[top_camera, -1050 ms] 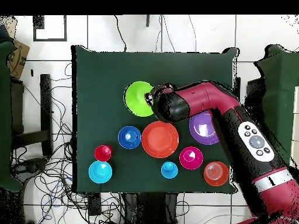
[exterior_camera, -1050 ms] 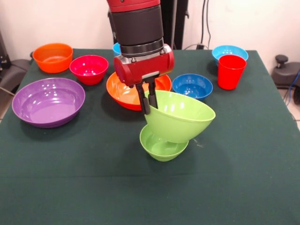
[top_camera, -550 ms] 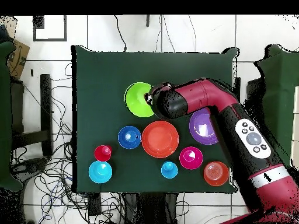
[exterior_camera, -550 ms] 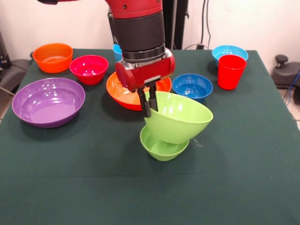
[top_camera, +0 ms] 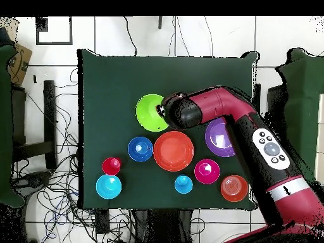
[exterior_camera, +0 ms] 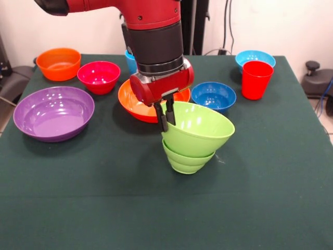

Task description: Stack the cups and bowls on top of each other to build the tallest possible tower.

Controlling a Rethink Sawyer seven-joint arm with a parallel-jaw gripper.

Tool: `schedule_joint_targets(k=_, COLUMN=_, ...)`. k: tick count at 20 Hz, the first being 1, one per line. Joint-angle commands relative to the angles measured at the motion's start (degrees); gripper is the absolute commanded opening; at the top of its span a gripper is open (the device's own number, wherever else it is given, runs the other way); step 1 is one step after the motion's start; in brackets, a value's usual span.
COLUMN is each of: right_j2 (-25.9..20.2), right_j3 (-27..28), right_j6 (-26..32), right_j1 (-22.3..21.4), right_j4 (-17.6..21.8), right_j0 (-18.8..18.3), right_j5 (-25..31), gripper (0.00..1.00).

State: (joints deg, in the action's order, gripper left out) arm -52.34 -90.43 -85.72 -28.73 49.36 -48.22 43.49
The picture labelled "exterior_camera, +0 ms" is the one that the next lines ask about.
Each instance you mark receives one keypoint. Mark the dark green tablecloth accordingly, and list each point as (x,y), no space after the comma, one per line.
(166,208)

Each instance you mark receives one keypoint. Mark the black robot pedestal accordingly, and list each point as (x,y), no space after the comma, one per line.
(195,26)

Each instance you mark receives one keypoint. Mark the red cup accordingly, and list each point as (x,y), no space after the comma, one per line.
(256,80)

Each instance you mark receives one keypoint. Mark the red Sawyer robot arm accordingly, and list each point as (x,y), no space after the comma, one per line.
(156,39)

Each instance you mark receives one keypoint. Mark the deep orange bowl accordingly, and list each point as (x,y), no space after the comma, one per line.
(58,66)

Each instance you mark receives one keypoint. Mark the magenta bowl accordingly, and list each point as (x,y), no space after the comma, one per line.
(99,78)

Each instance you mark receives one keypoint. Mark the dark blue bowl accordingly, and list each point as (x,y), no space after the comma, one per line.
(213,99)

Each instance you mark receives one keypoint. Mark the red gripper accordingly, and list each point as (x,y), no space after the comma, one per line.
(161,86)

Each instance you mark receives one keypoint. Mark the wide orange bowl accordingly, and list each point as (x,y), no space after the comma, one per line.
(132,106)

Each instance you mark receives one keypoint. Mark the large green bowl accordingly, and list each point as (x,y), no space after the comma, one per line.
(197,130)

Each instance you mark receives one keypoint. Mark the small green bowl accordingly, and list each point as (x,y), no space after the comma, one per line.
(187,162)

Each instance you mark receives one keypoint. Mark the grey machine base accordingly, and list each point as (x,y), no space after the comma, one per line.
(15,83)
(316,80)

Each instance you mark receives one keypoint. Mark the purple bowl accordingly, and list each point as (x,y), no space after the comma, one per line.
(52,117)

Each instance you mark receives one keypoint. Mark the light blue cup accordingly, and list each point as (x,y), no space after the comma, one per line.
(130,63)

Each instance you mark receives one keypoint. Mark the light blue bowl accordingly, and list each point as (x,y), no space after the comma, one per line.
(255,56)

